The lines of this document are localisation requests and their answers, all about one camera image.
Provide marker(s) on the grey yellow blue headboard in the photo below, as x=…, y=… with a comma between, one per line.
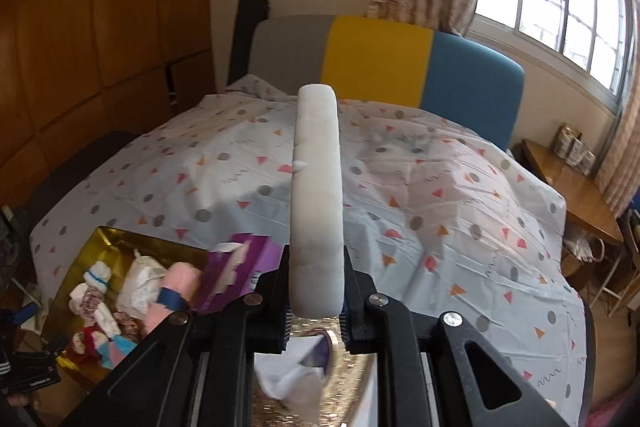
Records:
x=375, y=57

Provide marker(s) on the pink blanket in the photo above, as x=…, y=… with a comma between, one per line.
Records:
x=615, y=414

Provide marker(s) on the red sock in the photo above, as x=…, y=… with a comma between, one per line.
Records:
x=84, y=343

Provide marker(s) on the white sock bundle blue tie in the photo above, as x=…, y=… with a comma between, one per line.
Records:
x=100, y=271

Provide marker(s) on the purple tissue box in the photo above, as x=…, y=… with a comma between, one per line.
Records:
x=240, y=267

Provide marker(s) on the gold tray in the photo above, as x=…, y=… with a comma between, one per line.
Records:
x=105, y=242

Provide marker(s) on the pink cloth roll blue band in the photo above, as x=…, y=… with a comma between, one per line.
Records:
x=177, y=282

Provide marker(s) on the gold tissue box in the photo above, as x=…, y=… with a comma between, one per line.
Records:
x=350, y=387

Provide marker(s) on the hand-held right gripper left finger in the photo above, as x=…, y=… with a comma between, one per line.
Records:
x=235, y=332

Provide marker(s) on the wooden wardrobe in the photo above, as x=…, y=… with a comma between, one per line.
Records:
x=100, y=32

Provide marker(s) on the white tissue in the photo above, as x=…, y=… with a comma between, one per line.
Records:
x=285, y=382

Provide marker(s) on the white cloth roll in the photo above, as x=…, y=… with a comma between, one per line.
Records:
x=317, y=187

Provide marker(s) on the wooden desk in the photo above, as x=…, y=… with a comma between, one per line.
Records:
x=570, y=192

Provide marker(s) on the white plastic package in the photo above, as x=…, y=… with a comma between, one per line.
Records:
x=142, y=287

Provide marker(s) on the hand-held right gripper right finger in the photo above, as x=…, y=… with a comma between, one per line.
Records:
x=400, y=337

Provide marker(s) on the white brown sock bundle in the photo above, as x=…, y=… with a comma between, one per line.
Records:
x=85, y=302

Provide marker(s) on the bed with patterned sheet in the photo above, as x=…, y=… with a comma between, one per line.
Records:
x=425, y=207

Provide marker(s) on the pink brown scrunchie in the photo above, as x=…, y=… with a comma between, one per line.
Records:
x=129, y=326

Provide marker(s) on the pink blue sock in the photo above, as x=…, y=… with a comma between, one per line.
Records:
x=116, y=351

